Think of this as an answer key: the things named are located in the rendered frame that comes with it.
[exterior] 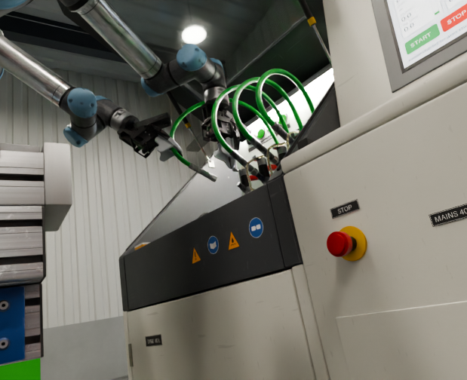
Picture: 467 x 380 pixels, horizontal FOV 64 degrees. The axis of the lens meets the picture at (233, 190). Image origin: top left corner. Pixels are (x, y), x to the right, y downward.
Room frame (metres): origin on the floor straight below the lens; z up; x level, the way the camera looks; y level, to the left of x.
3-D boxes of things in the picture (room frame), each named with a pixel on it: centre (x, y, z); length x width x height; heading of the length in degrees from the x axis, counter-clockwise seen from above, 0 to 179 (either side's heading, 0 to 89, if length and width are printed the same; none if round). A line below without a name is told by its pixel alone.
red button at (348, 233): (0.55, -0.14, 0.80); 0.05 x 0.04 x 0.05; 43
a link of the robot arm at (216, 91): (1.04, 0.00, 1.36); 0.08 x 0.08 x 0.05
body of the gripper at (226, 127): (1.03, 0.01, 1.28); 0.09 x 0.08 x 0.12; 133
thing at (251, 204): (0.91, 0.13, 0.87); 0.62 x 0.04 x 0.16; 43
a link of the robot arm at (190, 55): (0.95, 0.05, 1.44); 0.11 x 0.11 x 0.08; 67
